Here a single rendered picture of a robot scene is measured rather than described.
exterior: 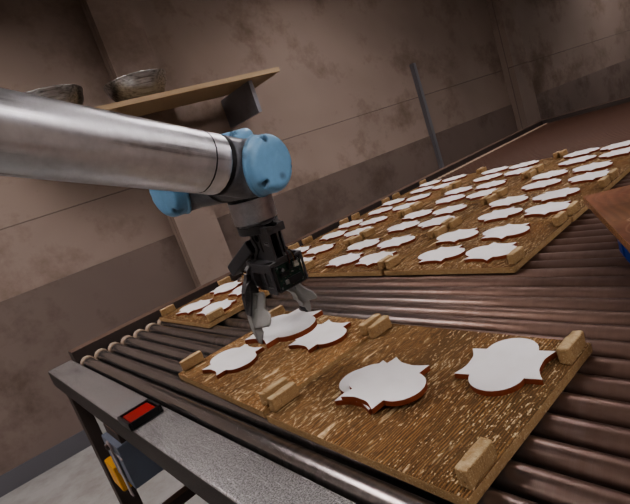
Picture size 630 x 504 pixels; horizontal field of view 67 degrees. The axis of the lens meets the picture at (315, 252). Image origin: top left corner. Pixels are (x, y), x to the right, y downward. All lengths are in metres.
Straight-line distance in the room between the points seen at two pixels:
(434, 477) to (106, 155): 0.50
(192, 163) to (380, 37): 4.62
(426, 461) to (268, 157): 0.42
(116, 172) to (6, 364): 3.08
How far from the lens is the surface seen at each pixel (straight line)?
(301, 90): 4.35
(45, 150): 0.48
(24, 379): 3.57
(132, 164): 0.51
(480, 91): 6.03
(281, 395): 0.88
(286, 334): 0.83
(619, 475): 0.64
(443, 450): 0.67
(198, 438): 0.97
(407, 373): 0.81
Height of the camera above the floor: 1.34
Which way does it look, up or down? 11 degrees down
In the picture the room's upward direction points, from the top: 19 degrees counter-clockwise
